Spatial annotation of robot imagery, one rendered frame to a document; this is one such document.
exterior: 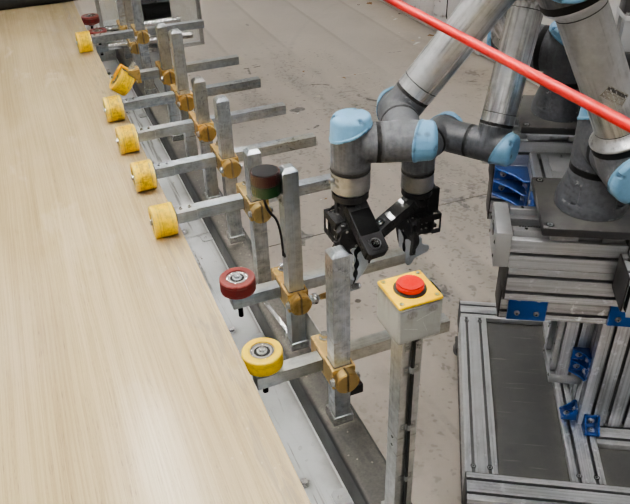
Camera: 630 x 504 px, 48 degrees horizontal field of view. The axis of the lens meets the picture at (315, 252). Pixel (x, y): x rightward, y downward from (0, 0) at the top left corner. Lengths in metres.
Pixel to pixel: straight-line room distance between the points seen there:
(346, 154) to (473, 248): 2.09
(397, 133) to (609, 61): 0.37
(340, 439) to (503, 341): 1.12
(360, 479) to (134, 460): 0.44
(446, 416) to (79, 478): 1.53
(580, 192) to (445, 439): 1.14
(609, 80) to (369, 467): 0.83
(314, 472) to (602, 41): 0.98
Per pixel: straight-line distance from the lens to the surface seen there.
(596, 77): 1.31
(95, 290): 1.64
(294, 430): 1.63
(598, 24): 1.28
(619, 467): 2.22
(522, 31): 1.61
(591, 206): 1.57
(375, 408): 2.52
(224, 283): 1.57
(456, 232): 3.42
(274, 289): 1.62
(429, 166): 1.61
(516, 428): 2.24
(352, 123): 1.26
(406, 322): 1.01
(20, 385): 1.46
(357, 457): 1.47
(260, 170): 1.43
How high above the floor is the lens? 1.84
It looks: 34 degrees down
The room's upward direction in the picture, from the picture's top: 2 degrees counter-clockwise
